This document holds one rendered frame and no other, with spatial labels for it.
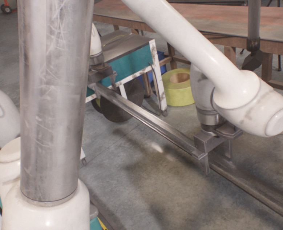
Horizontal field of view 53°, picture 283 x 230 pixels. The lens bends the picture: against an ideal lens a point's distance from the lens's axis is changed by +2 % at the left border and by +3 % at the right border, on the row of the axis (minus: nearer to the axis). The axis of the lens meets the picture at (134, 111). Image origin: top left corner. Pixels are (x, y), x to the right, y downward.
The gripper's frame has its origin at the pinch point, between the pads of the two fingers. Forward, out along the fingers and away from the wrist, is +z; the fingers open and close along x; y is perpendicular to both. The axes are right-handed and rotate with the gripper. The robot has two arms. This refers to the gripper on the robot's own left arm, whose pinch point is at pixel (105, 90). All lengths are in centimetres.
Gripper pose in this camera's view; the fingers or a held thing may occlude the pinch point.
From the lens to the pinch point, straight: 155.2
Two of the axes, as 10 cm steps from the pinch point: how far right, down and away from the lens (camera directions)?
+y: -5.4, -3.5, 7.6
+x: -8.1, 4.6, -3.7
